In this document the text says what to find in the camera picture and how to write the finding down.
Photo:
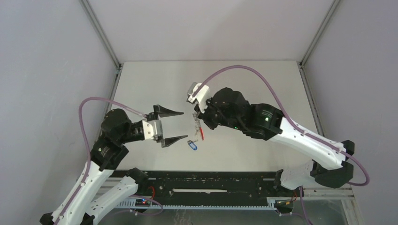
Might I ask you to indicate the grey slotted cable duct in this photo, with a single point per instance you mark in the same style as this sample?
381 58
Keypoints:
134 204

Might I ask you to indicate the metal key holder red handle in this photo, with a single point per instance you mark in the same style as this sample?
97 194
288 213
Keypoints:
198 128

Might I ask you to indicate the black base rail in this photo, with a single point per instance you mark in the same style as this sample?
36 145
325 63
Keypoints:
214 187

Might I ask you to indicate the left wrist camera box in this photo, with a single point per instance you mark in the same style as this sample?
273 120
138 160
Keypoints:
152 130

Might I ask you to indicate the blue key tag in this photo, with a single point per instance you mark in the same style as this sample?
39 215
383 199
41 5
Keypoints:
192 144

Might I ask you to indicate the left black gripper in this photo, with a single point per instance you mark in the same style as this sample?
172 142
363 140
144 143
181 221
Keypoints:
164 112

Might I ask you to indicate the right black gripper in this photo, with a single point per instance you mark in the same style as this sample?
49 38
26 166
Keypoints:
203 116

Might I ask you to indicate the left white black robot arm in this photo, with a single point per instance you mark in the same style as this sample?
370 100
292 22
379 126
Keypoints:
81 207

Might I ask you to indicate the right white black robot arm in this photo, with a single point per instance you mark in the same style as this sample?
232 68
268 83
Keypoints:
228 108

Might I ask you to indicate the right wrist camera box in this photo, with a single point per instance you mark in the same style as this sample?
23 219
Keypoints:
198 93

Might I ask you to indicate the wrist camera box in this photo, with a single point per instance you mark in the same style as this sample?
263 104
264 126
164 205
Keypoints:
198 93
152 130

